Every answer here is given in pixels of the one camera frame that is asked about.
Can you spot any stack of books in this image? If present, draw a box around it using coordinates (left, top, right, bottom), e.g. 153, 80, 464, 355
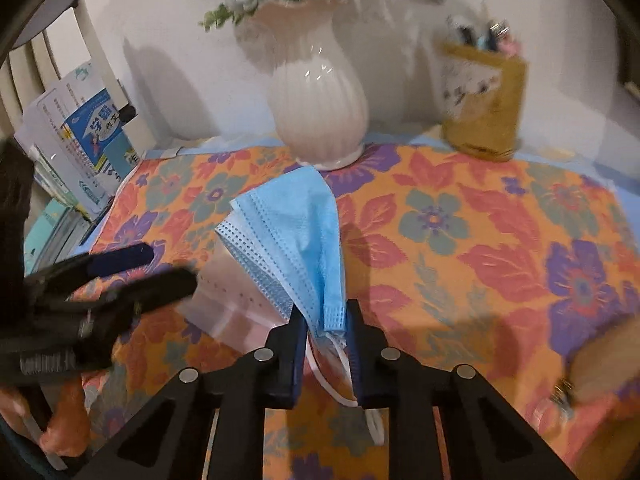
15, 60, 146, 276

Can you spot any small metal clip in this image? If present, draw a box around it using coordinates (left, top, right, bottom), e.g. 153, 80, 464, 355
549, 377, 577, 422

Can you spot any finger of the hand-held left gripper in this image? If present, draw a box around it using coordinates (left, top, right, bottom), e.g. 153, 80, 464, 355
45, 265, 199, 313
60, 242, 156, 283

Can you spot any white chair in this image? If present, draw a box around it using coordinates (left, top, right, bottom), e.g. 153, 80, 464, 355
0, 0, 131, 153

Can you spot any pink face mask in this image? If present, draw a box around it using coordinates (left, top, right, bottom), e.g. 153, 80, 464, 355
185, 250, 296, 356

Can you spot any blue face mask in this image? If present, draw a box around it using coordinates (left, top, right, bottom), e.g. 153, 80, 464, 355
215, 212, 301, 321
229, 165, 386, 446

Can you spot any person's left hand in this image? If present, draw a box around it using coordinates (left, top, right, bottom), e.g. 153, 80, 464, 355
0, 377, 93, 457

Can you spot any white ribbed vase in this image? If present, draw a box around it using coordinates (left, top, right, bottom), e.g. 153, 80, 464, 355
247, 0, 371, 171

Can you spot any bunch of pens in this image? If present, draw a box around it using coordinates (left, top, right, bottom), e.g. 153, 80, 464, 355
445, 10, 523, 58

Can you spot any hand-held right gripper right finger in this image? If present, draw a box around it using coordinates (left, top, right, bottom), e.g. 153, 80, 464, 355
345, 299, 581, 480

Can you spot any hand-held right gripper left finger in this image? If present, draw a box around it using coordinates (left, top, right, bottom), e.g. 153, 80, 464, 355
75, 312, 308, 480

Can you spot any orange floral tablecloth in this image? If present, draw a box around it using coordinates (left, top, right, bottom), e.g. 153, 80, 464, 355
82, 142, 640, 480

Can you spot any yellow pen holder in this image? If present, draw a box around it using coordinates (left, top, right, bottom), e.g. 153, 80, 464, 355
437, 42, 528, 163

